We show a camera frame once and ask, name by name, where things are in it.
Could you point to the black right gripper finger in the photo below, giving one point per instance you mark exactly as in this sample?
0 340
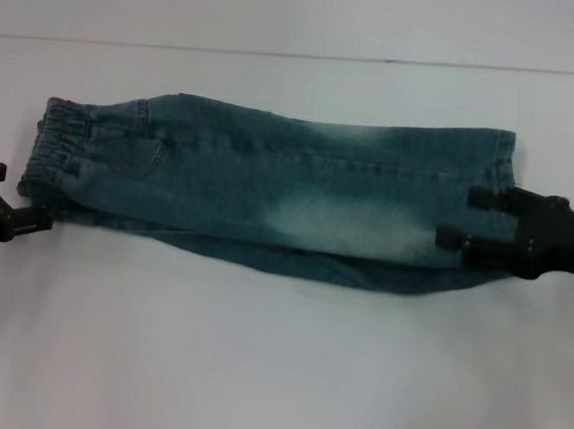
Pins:
454 239
492 200

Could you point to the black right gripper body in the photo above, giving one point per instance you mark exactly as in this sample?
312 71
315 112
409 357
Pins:
558 241

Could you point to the blue denim shorts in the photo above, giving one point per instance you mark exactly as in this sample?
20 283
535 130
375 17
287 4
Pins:
269 193

